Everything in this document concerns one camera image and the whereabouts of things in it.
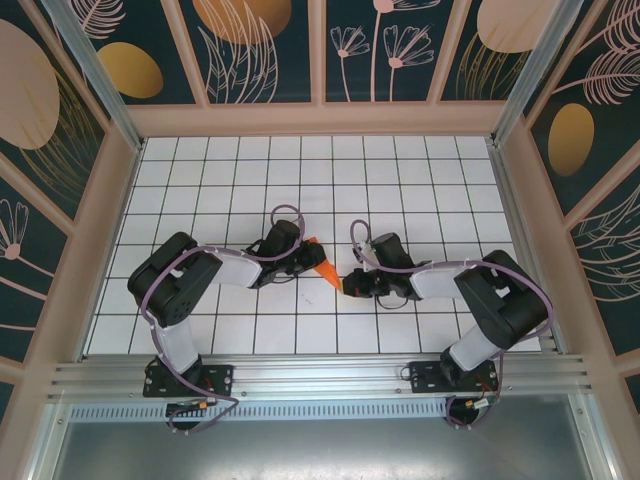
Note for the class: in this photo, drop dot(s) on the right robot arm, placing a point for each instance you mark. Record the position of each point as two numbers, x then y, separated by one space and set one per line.
505 305

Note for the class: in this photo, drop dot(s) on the grey metal sheet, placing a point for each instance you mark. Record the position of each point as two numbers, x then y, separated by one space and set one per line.
320 450

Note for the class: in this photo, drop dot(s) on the aluminium corner post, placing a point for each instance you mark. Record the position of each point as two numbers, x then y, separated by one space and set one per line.
538 65
91 65

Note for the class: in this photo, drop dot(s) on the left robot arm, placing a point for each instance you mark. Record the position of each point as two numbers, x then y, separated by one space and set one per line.
170 285

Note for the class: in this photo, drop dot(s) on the aluminium mounting rail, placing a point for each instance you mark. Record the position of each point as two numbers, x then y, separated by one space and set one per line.
320 372

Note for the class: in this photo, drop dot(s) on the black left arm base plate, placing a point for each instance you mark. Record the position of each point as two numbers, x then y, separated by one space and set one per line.
220 377

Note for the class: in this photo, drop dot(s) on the yellow power connector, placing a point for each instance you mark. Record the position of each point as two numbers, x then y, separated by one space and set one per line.
471 403
202 404

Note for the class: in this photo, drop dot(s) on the aluminium side rail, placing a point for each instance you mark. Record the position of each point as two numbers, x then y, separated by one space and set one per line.
501 175

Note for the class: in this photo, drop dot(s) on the orange paper sheet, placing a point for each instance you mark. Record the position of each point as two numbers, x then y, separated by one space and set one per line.
330 275

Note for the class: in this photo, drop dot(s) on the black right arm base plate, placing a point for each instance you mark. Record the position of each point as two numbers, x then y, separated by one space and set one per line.
425 375

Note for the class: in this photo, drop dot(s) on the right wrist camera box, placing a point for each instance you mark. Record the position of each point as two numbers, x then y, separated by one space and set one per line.
369 251

